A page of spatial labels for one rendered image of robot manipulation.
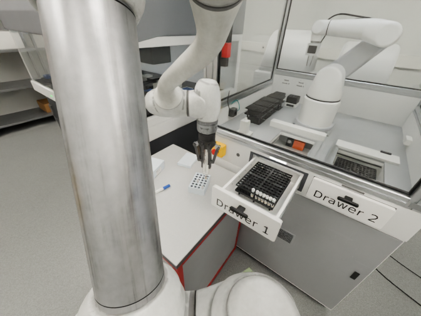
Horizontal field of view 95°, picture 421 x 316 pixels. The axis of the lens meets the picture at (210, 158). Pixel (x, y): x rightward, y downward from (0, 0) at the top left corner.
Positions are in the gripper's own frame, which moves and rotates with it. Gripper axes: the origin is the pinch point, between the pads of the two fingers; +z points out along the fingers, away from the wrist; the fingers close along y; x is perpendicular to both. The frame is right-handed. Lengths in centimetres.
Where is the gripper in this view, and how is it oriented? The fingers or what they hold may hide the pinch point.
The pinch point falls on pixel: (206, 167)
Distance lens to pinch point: 95.8
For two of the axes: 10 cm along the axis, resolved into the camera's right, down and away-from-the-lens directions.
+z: -0.3, 8.2, 5.7
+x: 2.6, -5.5, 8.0
